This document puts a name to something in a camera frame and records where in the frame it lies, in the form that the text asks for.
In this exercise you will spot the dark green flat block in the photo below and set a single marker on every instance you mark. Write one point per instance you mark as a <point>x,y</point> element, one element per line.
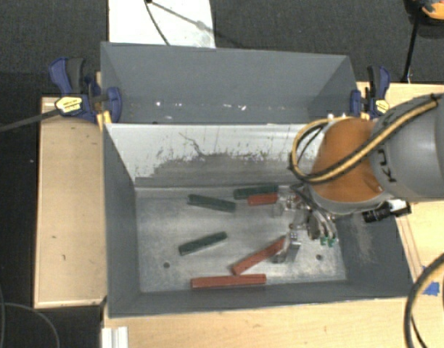
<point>212,203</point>
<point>255,190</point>
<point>203,243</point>

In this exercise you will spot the pale wood board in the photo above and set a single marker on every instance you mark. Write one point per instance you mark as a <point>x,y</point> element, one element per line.
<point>71,212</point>

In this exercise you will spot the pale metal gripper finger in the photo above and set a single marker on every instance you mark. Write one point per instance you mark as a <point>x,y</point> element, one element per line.
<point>288,201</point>
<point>292,248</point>

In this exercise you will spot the red-brown flat block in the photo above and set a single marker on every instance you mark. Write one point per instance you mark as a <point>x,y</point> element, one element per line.
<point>228,281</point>
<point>258,256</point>
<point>262,199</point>

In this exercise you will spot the black cylinder on white bracket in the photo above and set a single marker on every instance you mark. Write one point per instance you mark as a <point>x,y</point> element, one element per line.
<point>379,214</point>

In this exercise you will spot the grey metal bin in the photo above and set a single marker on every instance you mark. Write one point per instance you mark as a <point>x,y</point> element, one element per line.
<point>207,230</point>

